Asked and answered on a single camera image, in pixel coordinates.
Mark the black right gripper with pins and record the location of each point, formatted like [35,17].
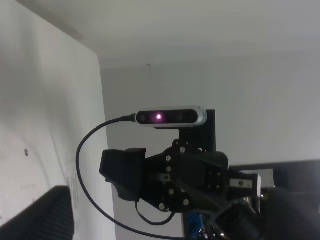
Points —
[183,177]

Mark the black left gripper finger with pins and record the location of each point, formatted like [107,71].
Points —
[48,218]

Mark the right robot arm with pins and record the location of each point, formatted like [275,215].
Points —
[247,216]

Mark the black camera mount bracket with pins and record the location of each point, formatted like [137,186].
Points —
[197,137]

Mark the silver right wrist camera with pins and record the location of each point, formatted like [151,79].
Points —
[172,117]

